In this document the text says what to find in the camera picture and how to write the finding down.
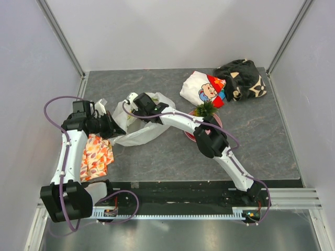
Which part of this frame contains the white plastic bag fruit print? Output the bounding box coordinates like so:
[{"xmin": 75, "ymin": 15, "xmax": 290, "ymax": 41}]
[{"xmin": 108, "ymin": 101, "xmax": 169, "ymax": 146}]

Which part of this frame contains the fake pineapple green crown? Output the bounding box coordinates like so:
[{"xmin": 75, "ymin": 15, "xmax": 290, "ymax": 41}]
[{"xmin": 194, "ymin": 101, "xmax": 218, "ymax": 117}]

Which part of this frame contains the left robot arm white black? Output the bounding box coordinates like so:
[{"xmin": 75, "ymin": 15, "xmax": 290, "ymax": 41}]
[{"xmin": 40, "ymin": 98, "xmax": 125, "ymax": 223}]

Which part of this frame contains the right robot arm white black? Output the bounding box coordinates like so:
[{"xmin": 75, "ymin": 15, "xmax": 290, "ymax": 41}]
[{"xmin": 122, "ymin": 93, "xmax": 261, "ymax": 206}]

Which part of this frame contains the white cartoon print cloth bag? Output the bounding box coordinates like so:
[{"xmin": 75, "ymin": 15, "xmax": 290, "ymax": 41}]
[{"xmin": 180, "ymin": 71, "xmax": 226, "ymax": 108}]

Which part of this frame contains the orange floral cloth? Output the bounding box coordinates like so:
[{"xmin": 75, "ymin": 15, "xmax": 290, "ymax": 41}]
[{"xmin": 80, "ymin": 134, "xmax": 114, "ymax": 182}]

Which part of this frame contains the pink plate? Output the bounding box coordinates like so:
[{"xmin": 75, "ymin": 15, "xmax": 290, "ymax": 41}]
[{"xmin": 184, "ymin": 109, "xmax": 222, "ymax": 143}]

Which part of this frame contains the black beige patterned cloth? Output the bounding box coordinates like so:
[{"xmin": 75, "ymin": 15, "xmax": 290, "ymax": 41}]
[{"xmin": 213, "ymin": 59, "xmax": 267, "ymax": 101}]

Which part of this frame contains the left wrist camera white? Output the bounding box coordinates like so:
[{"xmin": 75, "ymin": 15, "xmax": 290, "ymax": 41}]
[{"xmin": 90, "ymin": 98, "xmax": 107, "ymax": 118}]

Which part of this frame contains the grey slotted cable duct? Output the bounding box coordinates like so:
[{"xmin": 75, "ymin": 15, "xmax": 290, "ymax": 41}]
[{"xmin": 89, "ymin": 207, "xmax": 245, "ymax": 221}]

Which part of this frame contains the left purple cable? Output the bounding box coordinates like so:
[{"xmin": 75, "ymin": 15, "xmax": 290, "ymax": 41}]
[{"xmin": 43, "ymin": 96, "xmax": 142, "ymax": 238}]

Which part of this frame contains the purple cable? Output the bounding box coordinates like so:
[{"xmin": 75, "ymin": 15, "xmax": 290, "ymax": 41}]
[
  {"xmin": 122, "ymin": 100, "xmax": 273, "ymax": 227},
  {"xmin": 43, "ymin": 96, "xmax": 142, "ymax": 238}
]

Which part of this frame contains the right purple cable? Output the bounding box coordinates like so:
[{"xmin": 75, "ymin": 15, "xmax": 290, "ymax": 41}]
[{"xmin": 122, "ymin": 100, "xmax": 273, "ymax": 227}]

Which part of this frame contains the left aluminium frame post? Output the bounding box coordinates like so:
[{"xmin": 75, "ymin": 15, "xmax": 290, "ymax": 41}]
[{"xmin": 36, "ymin": 0, "xmax": 86, "ymax": 78}]

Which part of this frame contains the aluminium frame post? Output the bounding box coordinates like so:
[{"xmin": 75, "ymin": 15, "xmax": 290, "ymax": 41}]
[
  {"xmin": 36, "ymin": 0, "xmax": 86, "ymax": 78},
  {"xmin": 266, "ymin": 0, "xmax": 314, "ymax": 76}
]

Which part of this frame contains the right aluminium frame post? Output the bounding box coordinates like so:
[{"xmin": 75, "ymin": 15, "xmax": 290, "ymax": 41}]
[{"xmin": 266, "ymin": 0, "xmax": 314, "ymax": 76}]

